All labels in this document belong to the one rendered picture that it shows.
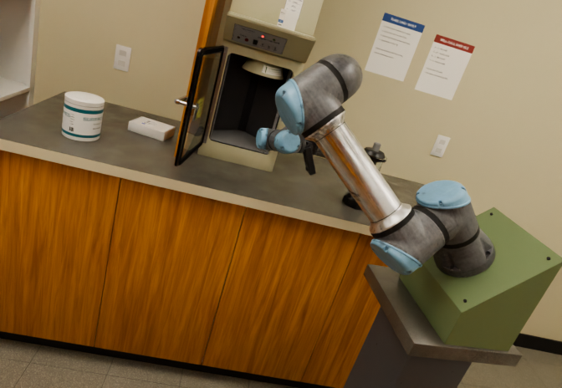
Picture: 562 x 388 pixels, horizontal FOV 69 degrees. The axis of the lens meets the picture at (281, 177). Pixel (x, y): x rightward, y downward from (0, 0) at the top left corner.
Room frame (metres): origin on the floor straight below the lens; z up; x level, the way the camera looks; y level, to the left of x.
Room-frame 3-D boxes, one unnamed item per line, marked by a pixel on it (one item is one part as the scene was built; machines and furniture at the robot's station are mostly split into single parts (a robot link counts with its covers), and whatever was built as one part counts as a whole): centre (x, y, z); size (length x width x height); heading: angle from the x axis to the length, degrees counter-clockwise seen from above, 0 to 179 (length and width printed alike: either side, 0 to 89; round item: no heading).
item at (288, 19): (1.57, 0.14, 1.54); 0.05 x 0.05 x 0.06; 28
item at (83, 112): (1.41, 0.76, 1.02); 0.13 x 0.13 x 0.15
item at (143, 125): (1.67, 0.59, 0.96); 0.16 x 0.12 x 0.04; 88
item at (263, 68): (1.72, 0.20, 1.34); 0.18 x 0.18 x 0.05
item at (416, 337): (1.01, -0.53, 0.92); 0.32 x 0.32 x 0.04; 15
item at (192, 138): (1.42, 0.35, 1.19); 0.30 x 0.01 x 0.40; 0
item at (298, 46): (1.56, 0.19, 1.46); 0.32 x 0.11 x 0.10; 99
